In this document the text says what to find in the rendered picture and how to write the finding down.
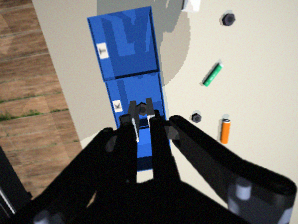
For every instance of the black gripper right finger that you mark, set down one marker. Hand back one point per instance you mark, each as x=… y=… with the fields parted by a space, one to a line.
x=256 y=194

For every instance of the green battery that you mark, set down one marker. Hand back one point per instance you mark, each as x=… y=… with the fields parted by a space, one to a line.
x=212 y=75

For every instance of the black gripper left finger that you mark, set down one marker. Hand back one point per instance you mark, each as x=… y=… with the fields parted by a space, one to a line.
x=71 y=191

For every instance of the blue rack of bins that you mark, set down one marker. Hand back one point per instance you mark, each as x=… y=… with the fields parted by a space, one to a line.
x=126 y=50

